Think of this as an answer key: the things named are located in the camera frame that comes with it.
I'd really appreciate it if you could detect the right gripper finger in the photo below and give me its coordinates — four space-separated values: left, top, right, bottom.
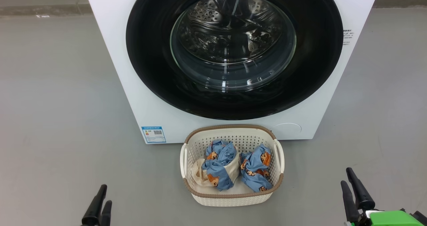
341 181 361 223
346 167 376 210

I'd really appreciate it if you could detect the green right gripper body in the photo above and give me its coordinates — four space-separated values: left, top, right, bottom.
345 209 427 226

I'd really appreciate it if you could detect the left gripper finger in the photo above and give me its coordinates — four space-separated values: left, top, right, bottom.
99 200 112 226
82 184 107 226

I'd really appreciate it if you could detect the blue cartoon print garment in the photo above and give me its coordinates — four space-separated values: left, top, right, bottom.
240 144 272 193

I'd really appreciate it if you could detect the blue and cream cartoon garment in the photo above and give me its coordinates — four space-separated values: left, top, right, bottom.
193 140 241 191

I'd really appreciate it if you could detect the black round washer door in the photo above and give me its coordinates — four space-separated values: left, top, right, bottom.
126 0 344 121

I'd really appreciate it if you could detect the white front-load washing machine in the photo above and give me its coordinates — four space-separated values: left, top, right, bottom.
84 0 381 144

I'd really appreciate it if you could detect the blue energy label sticker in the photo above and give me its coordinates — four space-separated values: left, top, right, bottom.
141 126 166 144

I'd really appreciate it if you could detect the round white filter cover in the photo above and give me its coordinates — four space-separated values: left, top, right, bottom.
274 123 302 137

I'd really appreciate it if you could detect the cream perforated laundry basket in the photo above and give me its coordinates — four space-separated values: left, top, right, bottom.
180 124 285 207

